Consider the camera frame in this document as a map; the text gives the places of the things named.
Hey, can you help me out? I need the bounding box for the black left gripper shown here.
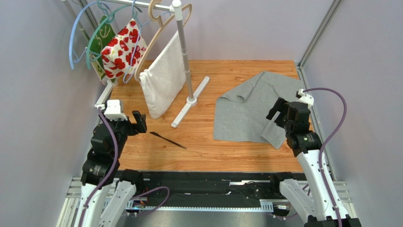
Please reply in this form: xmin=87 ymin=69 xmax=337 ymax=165
xmin=99 ymin=109 xmax=147 ymax=157

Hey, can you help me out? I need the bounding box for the grey cloth napkin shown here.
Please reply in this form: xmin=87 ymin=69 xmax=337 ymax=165
xmin=213 ymin=71 xmax=303 ymax=149

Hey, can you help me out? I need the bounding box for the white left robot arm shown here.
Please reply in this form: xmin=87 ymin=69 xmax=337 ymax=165
xmin=74 ymin=111 xmax=147 ymax=227

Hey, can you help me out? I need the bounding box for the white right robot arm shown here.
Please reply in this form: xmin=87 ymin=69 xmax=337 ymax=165
xmin=266 ymin=97 xmax=361 ymax=227

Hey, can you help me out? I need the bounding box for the white towel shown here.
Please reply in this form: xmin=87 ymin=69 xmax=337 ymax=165
xmin=139 ymin=33 xmax=186 ymax=119

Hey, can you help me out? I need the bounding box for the red floral white cloth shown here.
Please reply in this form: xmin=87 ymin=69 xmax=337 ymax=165
xmin=101 ymin=21 xmax=148 ymax=80

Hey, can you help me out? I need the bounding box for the teal hanger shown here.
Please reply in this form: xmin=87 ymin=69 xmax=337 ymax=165
xmin=84 ymin=0 xmax=128 ymax=69

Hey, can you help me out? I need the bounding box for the light blue hanger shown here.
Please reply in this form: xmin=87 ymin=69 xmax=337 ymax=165
xmin=69 ymin=1 xmax=111 ymax=70

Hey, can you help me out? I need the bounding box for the green patterned cloth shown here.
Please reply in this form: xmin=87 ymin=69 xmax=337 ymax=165
xmin=89 ymin=23 xmax=115 ymax=83

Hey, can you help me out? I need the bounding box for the beige wooden hanger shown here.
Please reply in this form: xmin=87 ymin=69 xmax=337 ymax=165
xmin=134 ymin=0 xmax=193 ymax=82

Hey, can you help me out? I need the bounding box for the white clothes rack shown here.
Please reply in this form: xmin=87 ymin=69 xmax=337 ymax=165
xmin=81 ymin=0 xmax=210 ymax=128

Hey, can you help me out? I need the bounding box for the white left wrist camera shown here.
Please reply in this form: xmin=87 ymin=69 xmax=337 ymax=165
xmin=104 ymin=99 xmax=128 ymax=121

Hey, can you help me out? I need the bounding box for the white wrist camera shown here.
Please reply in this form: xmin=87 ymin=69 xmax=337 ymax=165
xmin=296 ymin=89 xmax=314 ymax=109
xmin=104 ymin=99 xmax=128 ymax=121

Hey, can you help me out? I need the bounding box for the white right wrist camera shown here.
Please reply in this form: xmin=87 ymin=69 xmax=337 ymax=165
xmin=296 ymin=89 xmax=314 ymax=109

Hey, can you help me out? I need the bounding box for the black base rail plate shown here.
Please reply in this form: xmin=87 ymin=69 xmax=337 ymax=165
xmin=135 ymin=171 xmax=285 ymax=208

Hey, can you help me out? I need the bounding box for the blue wire hanger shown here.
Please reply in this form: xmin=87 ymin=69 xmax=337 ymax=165
xmin=122 ymin=0 xmax=151 ymax=84

